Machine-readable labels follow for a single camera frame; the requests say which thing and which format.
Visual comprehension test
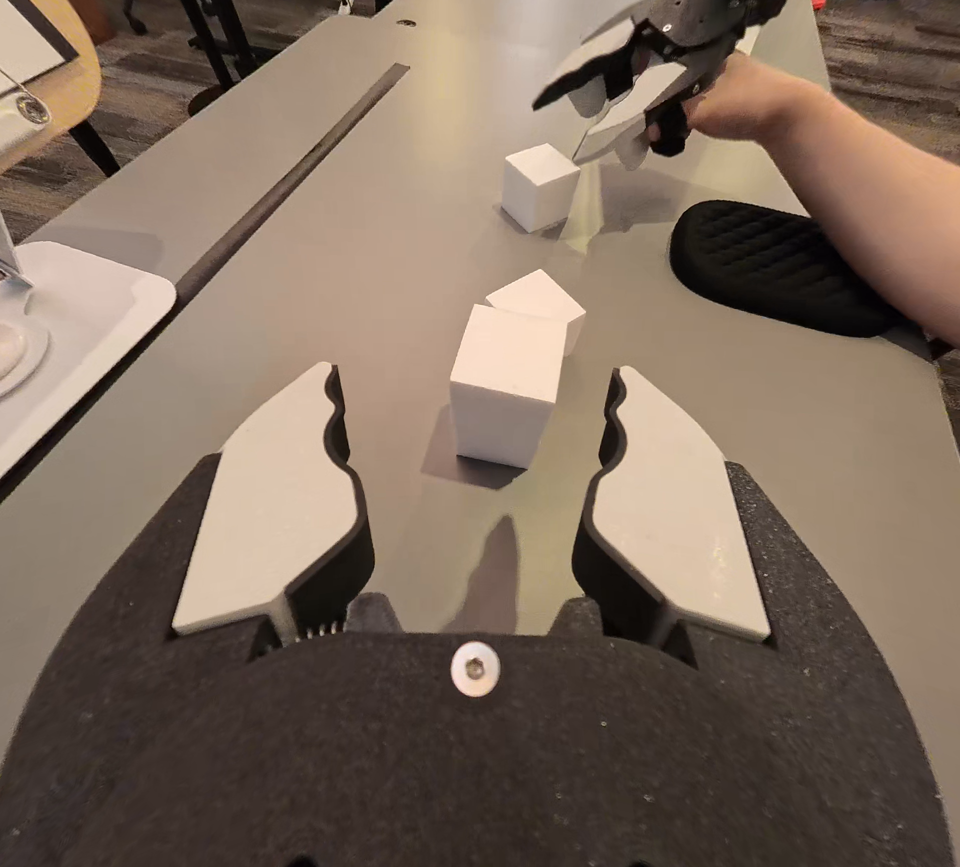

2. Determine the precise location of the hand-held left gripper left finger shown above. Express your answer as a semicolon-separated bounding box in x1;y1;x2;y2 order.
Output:
171;360;376;643

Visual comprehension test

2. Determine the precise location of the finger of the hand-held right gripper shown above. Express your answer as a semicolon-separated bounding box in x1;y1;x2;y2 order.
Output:
532;18;655;120
572;59;712;172

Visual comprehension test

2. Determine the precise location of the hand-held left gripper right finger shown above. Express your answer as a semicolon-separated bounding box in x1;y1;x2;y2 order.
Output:
572;364;774;649

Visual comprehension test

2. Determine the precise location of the white hard foam cube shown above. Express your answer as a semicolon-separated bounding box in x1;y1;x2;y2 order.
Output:
486;268;586;358
450;304;569;469
501;143;582;234

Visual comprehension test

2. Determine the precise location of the person's right forearm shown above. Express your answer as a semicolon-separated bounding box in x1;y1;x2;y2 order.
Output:
787;75;960;347

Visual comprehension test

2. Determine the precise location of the person's right hand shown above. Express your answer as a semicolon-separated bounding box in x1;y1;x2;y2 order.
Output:
684;51;798;142

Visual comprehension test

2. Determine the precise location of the black padded wrist rest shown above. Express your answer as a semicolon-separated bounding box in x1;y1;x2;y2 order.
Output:
669;199;912;339

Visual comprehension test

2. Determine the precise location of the printed instruction sheet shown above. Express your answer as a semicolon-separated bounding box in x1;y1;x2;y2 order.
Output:
0;0;80;96

